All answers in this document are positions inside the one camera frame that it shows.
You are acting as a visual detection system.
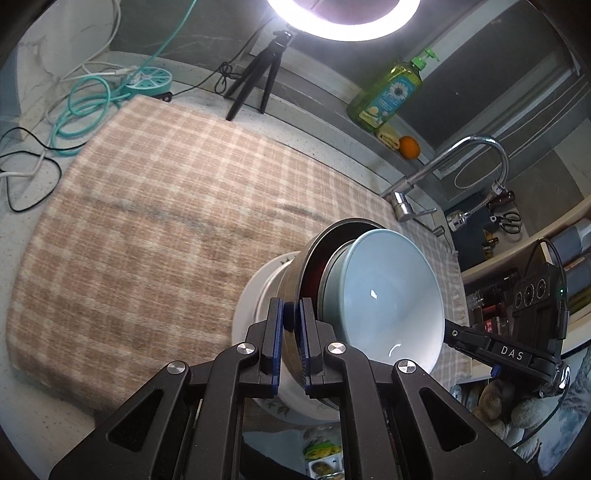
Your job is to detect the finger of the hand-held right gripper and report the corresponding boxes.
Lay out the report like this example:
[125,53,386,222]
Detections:
[443,318,493,365]

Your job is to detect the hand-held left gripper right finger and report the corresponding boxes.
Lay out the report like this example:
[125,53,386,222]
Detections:
[299,298,539,480]

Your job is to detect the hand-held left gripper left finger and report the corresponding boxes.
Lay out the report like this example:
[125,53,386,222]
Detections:
[48,298,284,480]

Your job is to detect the pink floral deep plate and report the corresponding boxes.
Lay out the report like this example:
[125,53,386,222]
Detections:
[231,251,342,423]

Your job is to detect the stainless steel bowl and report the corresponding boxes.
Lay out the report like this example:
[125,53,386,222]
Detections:
[279,218,386,414]

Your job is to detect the red steel bowl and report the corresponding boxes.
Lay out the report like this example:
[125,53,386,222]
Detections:
[300,225,372,320]

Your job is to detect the mint green ceramic bowl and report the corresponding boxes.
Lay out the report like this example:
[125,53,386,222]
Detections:
[318,229,446,376]

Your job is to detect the person's right hand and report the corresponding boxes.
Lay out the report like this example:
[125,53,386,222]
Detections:
[464,381,566,444]

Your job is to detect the row of dark bottles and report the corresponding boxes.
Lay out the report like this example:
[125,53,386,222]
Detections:
[464,270,520,333]

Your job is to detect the black scissors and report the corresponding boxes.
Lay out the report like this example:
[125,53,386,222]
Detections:
[489,210,523,234]

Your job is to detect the green yellow food package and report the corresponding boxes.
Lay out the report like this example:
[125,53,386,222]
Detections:
[302,427,345,479]

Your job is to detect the beige plaid cloth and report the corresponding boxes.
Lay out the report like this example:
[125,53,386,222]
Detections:
[11,97,467,414]

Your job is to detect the chrome faucet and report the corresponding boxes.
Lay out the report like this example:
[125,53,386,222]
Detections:
[381,135,509,223]

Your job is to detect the yellow sponge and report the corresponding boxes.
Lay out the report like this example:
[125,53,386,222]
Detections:
[374,124,400,151]

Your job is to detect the green dish soap bottle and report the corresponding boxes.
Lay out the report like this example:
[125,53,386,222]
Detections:
[347,48,437,127]

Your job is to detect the black tripod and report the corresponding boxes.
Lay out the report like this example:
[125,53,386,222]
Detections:
[226,30,295,121]

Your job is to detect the round teal power strip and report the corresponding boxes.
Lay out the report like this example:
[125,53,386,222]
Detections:
[127,67,173,97]

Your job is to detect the pull-out spray hose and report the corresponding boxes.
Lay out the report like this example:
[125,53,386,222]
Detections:
[444,185,505,232]

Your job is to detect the black ring light cable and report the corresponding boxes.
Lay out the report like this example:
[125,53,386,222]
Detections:
[170,23,274,99]

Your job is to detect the teal power strip with cable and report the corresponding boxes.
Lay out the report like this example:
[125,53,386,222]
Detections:
[52,0,200,142]

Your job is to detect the white wall cable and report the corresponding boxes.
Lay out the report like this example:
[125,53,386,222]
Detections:
[46,0,124,93]

